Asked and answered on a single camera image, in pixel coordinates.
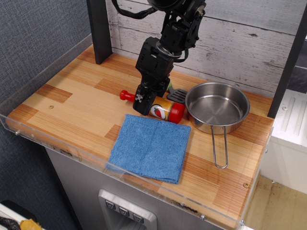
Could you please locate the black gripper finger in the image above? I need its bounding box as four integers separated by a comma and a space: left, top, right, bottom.
153, 77, 170, 97
133, 84, 157, 115

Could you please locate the steel pan with wire handle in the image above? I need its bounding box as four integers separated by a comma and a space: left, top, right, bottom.
185, 82, 250, 169

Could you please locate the blue folded cloth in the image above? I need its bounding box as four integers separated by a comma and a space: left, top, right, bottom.
108, 114, 191, 184

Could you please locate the dark right shelf post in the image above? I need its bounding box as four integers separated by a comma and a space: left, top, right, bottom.
267, 6, 307, 118

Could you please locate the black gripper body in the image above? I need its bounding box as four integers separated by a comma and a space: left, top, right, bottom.
136, 37, 174, 90

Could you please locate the dark left shelf post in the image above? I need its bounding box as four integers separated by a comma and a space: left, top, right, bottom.
86, 0, 113, 64

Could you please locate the yellow object bottom left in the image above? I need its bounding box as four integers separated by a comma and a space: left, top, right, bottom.
20, 219, 43, 230

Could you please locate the clear acrylic table guard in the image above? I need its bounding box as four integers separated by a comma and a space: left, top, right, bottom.
0, 32, 272, 230

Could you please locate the white cabinet on right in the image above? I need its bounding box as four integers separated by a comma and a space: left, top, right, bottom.
260, 90, 307, 193

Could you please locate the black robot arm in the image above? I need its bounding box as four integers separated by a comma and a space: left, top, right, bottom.
112, 0, 206, 115

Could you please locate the red toy sauce bottle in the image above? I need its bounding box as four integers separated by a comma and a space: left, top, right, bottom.
119, 90, 186, 124

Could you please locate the black braided cable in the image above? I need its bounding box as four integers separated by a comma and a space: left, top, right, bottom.
0, 217, 21, 230

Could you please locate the dark shelf post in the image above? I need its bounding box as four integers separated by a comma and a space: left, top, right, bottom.
267, 6, 307, 118
86, 0, 113, 64

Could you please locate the silver button panel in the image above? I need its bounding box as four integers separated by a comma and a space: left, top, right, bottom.
98, 189, 158, 230

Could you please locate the green handled toy spatula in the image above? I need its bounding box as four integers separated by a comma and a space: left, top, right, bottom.
167, 82, 188, 104

